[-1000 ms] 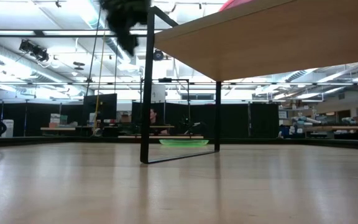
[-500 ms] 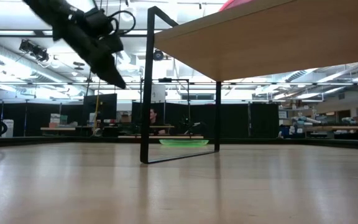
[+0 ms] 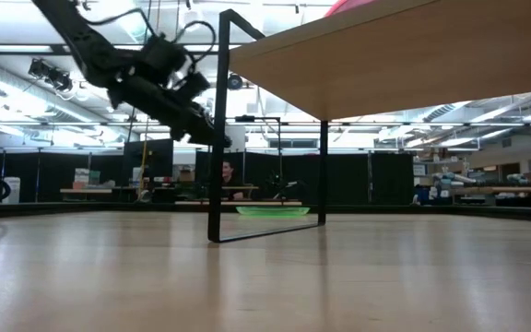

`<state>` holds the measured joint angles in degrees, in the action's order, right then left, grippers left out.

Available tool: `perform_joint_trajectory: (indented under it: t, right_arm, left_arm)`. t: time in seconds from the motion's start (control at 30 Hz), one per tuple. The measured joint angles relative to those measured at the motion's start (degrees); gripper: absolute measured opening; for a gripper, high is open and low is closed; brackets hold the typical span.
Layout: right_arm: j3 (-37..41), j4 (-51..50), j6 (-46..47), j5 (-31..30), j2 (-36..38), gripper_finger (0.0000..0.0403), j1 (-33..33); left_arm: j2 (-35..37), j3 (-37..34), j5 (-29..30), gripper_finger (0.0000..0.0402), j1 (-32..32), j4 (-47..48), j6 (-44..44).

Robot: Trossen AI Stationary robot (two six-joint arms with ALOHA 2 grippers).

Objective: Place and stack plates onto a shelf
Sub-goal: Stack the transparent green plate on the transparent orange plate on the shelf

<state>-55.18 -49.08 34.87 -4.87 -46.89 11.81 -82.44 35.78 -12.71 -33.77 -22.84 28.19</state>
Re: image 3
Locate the wooden background table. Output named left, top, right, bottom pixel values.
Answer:
left=60, top=186, right=126, bottom=195

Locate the black aluminium table frame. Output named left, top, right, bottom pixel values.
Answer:
left=0, top=198, right=531, bottom=223

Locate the wooden background workbench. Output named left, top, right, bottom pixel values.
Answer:
left=449, top=185, right=531, bottom=196

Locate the black ceiling camera rig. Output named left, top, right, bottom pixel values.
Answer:
left=28, top=58, right=74, bottom=93

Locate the person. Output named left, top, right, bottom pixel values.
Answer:
left=221, top=160, right=246, bottom=200

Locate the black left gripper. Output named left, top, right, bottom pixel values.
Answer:
left=107, top=71, right=233, bottom=148

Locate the yellow pole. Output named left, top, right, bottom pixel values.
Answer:
left=136, top=114, right=152, bottom=199

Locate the pink translucent plate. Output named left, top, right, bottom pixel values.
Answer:
left=324, top=0, right=377, bottom=18

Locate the wooden shelf with black legs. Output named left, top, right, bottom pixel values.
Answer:
left=206, top=0, right=531, bottom=244

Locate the white bin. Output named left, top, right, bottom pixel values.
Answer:
left=1, top=176, right=21, bottom=204

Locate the black partition curtain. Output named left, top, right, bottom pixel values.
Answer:
left=195, top=149, right=414, bottom=207
left=0, top=151, right=126, bottom=204

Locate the green translucent plate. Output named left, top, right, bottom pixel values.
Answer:
left=236, top=206, right=312, bottom=219

